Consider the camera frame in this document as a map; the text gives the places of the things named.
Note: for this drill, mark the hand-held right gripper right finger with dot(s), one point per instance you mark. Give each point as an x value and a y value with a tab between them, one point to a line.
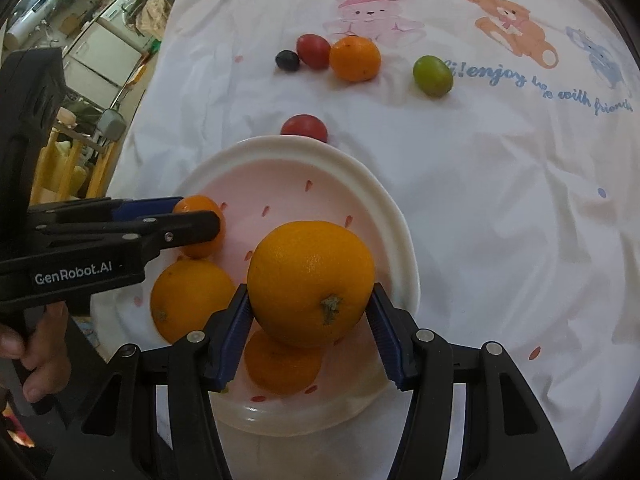
389	345

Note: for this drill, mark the brown cloth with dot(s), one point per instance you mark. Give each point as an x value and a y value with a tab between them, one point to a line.
152	12

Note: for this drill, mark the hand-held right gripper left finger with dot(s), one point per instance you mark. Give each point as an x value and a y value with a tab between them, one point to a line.
231	345

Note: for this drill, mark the grey appliance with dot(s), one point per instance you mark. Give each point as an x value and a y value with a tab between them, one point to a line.
42	0

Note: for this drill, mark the dark blue grape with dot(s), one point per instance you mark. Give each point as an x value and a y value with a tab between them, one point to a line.
287	61

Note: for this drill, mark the green grape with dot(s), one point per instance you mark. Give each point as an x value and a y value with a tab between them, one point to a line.
431	76

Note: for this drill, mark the white printed blanket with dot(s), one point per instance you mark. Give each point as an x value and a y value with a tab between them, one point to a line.
500	210

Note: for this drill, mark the yellow wooden chair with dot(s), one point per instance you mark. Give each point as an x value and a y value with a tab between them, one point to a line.
75	160

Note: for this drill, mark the small mandarin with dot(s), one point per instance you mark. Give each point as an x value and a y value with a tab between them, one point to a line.
202	205

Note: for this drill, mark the person's left hand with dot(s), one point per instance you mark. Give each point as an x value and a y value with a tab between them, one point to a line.
47	350

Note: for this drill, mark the white cabinet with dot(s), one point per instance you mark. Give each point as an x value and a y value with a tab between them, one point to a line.
100	55

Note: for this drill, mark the white and pink plate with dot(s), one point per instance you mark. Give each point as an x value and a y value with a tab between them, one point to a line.
330	195

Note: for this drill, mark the red cherry tomato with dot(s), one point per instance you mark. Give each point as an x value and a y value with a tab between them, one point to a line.
312	51
305	126

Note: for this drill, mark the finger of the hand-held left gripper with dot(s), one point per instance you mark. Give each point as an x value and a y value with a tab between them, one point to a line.
145	208
190	227

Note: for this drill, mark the large orange with stem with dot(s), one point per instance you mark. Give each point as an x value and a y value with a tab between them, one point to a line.
307	275

